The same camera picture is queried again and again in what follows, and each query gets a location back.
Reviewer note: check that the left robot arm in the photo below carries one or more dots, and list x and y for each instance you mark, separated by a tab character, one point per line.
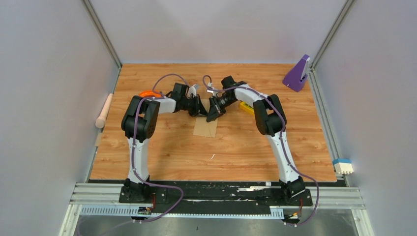
139	124

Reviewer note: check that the white blue toy brick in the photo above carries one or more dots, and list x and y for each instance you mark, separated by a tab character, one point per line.
343	166

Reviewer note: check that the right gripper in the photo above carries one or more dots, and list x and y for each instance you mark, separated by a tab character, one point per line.
215	112

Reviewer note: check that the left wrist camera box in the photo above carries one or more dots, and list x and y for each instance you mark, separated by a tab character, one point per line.
192	90

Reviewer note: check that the slotted cable duct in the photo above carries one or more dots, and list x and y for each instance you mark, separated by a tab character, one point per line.
96	210

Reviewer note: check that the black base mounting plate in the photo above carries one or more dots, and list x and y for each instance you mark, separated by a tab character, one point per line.
218	197

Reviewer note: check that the orange toy track loop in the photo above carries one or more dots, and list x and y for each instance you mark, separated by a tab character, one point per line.
149	93

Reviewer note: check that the yellow toy window brick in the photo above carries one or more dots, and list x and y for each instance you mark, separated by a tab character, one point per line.
245	107

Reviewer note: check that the purple plastic stand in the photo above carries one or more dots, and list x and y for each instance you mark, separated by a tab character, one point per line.
296	78

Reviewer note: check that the brown paper envelope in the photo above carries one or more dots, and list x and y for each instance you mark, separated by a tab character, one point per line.
204	128

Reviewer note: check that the wooden rolling pin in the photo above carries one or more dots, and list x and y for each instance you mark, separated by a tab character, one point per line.
101	120

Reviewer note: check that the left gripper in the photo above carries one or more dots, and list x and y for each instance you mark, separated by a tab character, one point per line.
197	100

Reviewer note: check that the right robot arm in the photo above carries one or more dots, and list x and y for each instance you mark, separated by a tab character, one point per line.
270	121

